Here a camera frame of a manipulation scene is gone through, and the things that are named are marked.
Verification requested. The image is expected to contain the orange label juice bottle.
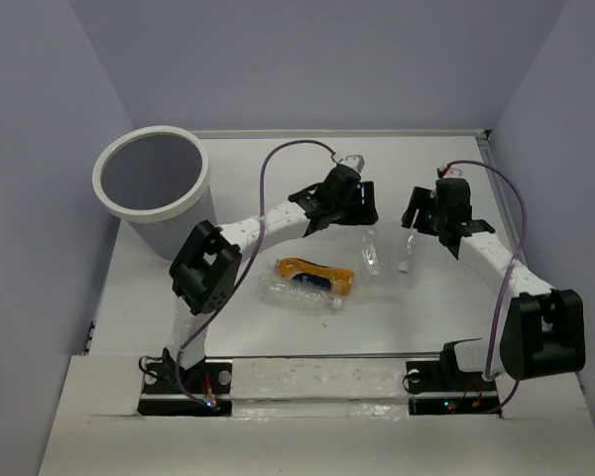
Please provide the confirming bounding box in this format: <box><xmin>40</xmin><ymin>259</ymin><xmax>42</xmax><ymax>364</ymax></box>
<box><xmin>274</xmin><ymin>257</ymin><xmax>355</xmax><ymax>297</ymax></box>

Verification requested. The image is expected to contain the clear crushed bottle front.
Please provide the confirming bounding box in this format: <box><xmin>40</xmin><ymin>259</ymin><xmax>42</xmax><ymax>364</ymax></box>
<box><xmin>258</xmin><ymin>274</ymin><xmax>344</xmax><ymax>314</ymax></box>

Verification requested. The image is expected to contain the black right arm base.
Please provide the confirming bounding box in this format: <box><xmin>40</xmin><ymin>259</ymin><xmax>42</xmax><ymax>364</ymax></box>
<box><xmin>402</xmin><ymin>343</ymin><xmax>500</xmax><ymax>417</ymax></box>

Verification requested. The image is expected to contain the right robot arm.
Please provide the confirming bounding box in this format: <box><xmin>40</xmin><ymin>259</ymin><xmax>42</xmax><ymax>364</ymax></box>
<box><xmin>402</xmin><ymin>178</ymin><xmax>586</xmax><ymax>389</ymax></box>

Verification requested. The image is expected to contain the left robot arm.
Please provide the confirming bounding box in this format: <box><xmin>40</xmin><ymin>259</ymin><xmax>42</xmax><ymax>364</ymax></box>
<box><xmin>164</xmin><ymin>165</ymin><xmax>378</xmax><ymax>392</ymax></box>

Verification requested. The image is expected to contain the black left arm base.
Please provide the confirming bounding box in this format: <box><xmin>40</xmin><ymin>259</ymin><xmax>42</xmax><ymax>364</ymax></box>
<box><xmin>137</xmin><ymin>356</ymin><xmax>233</xmax><ymax>417</ymax></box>

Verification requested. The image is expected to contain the white plastic waste bin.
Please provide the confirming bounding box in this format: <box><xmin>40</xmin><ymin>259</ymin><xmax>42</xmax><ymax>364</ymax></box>
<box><xmin>92</xmin><ymin>126</ymin><xmax>217</xmax><ymax>261</ymax></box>

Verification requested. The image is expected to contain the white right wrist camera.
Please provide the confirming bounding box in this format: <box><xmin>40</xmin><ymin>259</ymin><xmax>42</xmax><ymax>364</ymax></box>
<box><xmin>436</xmin><ymin>165</ymin><xmax>463</xmax><ymax>179</ymax></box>

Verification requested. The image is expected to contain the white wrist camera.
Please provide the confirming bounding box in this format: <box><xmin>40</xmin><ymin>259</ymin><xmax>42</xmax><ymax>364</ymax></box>
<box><xmin>436</xmin><ymin>165</ymin><xmax>463</xmax><ymax>179</ymax></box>
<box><xmin>331</xmin><ymin>153</ymin><xmax>365</xmax><ymax>174</ymax></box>

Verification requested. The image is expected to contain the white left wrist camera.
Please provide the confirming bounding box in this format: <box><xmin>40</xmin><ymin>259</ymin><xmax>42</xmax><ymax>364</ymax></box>
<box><xmin>331</xmin><ymin>153</ymin><xmax>365</xmax><ymax>174</ymax></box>

